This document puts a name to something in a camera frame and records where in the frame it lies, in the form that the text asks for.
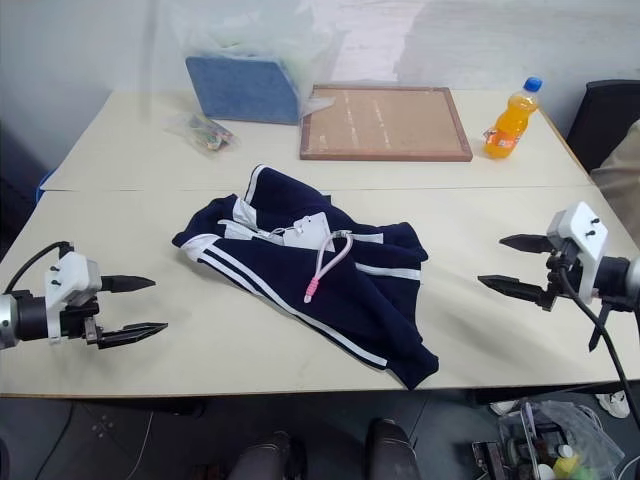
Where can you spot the wooden framed cork board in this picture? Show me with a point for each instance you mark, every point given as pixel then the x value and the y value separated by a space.
pixel 382 122

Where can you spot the clear bag of assorted items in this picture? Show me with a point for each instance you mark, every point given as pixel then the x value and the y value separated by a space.
pixel 565 440

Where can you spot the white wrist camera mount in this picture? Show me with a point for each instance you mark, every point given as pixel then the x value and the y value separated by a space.
pixel 75 270
pixel 585 230

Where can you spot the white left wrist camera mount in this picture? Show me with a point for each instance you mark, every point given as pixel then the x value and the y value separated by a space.
pixel 75 270

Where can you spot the dark rounded shape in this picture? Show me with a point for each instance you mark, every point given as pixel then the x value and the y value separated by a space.
pixel 392 450

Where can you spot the small bag of colourful items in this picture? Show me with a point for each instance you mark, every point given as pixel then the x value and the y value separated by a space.
pixel 207 134

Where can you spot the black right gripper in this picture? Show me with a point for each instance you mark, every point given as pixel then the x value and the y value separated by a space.
pixel 560 280

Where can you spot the beige fabric cushion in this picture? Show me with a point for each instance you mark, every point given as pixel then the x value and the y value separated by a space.
pixel 622 175

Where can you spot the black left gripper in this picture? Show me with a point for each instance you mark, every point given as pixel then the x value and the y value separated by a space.
pixel 75 320

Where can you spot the white paper clothing tag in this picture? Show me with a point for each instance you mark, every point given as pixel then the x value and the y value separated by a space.
pixel 312 230

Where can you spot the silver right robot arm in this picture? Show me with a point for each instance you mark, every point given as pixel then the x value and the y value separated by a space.
pixel 620 277

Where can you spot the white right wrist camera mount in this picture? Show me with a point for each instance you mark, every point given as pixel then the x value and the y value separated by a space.
pixel 585 230

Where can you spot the black chair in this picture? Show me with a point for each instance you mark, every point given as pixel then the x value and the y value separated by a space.
pixel 602 120

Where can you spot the white sneaker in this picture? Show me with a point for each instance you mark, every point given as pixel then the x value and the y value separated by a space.
pixel 504 406
pixel 615 402

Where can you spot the orange soda bottle blue cap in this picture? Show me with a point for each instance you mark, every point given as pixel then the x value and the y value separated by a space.
pixel 510 125

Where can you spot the navy white-striped zip jacket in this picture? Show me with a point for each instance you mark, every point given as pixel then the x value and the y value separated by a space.
pixel 280 280

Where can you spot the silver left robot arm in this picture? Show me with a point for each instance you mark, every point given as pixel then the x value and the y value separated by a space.
pixel 15 320

